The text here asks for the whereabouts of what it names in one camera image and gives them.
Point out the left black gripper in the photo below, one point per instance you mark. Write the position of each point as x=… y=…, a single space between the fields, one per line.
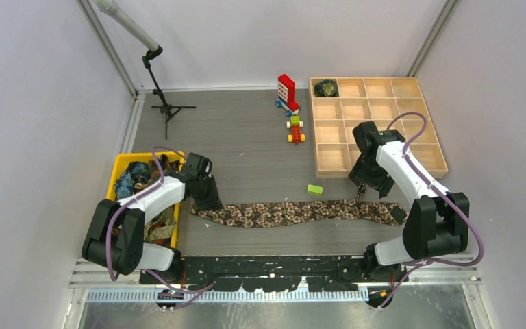
x=213 y=201

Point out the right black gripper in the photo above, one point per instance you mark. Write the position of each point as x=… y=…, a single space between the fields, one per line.
x=358 y=175

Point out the green toy block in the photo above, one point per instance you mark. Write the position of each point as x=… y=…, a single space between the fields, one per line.
x=315 y=189

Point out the brown floral tie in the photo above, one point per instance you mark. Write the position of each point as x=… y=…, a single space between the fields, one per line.
x=278 y=214

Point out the red yellow toy block car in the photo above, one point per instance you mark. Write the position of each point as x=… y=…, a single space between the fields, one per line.
x=295 y=125

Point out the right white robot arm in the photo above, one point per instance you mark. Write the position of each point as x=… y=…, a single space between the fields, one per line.
x=434 y=226

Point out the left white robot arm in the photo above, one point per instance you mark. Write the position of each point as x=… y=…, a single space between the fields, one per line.
x=115 y=237

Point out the pile of ties in bin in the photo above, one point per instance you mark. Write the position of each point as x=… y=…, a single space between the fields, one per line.
x=138 y=177

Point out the wooden compartment tray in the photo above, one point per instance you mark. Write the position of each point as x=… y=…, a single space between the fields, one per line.
x=395 y=102

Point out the black microphone stand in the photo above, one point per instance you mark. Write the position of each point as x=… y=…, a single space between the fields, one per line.
x=167 y=109

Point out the yellow plastic bin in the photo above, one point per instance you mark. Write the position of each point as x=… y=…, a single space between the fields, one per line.
x=122 y=161

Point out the rolled dark green tie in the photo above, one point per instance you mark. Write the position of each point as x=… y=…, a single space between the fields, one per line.
x=326 y=89

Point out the red white toy block tower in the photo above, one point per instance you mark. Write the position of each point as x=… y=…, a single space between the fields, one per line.
x=286 y=95

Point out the grey microphone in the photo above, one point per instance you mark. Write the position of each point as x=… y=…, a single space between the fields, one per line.
x=113 y=10

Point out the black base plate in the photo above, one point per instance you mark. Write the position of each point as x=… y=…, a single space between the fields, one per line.
x=272 y=274

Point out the aluminium frame rail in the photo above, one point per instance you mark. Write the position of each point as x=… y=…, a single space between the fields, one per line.
x=89 y=275

